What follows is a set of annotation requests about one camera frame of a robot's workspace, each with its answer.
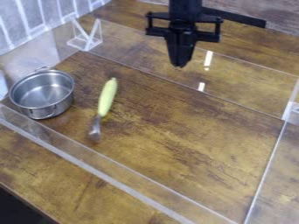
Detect clear acrylic enclosure wall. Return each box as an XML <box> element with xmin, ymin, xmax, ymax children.
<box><xmin>0</xmin><ymin>103</ymin><xmax>238</xmax><ymax>224</ymax></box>

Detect clear acrylic triangle stand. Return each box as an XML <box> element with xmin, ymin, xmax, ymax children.
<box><xmin>67</xmin><ymin>19</ymin><xmax>103</xmax><ymax>52</ymax></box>

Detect green handled metal spoon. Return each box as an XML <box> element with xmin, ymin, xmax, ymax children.
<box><xmin>89</xmin><ymin>77</ymin><xmax>118</xmax><ymax>141</ymax></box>

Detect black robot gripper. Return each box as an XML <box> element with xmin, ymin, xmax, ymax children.
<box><xmin>146</xmin><ymin>0</ymin><xmax>225</xmax><ymax>67</ymax></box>

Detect small stainless steel pot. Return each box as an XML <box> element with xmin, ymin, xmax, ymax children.
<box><xmin>10</xmin><ymin>66</ymin><xmax>75</xmax><ymax>120</ymax></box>

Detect black bar on table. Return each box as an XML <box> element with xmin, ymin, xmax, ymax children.
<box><xmin>203</xmin><ymin>7</ymin><xmax>268</xmax><ymax>28</ymax></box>

